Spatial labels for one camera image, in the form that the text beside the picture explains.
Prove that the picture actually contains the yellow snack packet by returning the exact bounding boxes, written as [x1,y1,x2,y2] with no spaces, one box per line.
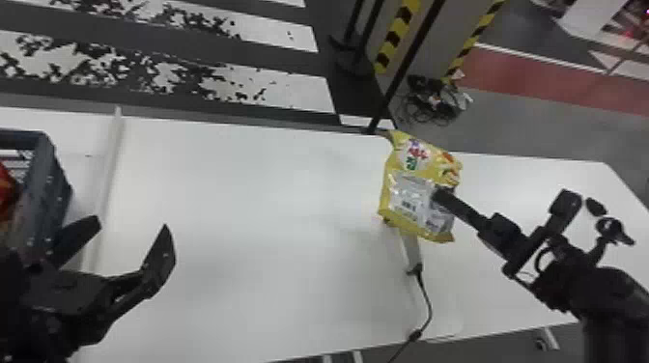
[377,129,465,244]

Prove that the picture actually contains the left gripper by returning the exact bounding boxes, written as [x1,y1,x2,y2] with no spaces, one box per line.
[19,214,178,352]

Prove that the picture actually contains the yellow black striped post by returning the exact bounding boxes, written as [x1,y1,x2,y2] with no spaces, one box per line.
[372,0,423,75]
[439,0,508,85]

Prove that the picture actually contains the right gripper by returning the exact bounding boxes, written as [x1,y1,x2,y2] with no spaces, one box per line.
[431,186,547,279]

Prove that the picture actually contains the blue basket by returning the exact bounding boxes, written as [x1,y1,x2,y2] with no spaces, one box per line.
[0,128,73,265]

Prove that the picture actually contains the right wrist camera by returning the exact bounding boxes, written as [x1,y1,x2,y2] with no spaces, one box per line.
[547,188,583,231]

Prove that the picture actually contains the black cable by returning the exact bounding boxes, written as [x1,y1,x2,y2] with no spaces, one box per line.
[391,73,474,126]
[385,268,436,363]

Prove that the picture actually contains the hand scanner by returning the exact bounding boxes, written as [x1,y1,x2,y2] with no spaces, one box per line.
[399,227,425,276]

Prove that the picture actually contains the red snack packet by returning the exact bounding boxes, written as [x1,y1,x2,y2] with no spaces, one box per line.
[0,161,18,222]

